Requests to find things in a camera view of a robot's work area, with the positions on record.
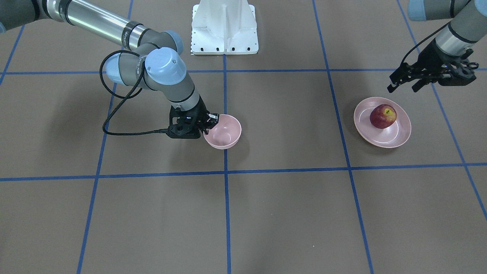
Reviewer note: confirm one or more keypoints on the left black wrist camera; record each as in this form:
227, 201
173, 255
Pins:
457, 70

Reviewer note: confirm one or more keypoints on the white camera mast base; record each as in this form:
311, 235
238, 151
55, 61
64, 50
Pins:
224, 27

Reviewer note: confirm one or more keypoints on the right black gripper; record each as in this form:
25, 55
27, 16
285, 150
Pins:
200, 110

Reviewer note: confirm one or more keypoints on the red apple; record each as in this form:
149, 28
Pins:
383, 116

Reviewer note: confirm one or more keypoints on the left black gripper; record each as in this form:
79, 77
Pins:
427, 60

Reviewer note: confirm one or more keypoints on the pink bowl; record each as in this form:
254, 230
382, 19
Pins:
225, 134

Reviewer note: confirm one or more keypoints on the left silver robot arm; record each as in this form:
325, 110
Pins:
467, 22

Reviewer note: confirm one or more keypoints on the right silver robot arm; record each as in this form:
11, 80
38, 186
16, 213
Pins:
148, 60

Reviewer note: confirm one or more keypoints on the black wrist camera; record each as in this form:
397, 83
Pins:
173, 128
457, 70

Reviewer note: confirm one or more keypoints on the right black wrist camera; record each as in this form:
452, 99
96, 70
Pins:
173, 128

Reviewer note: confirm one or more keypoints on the pink plate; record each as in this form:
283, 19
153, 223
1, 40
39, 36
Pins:
393, 136

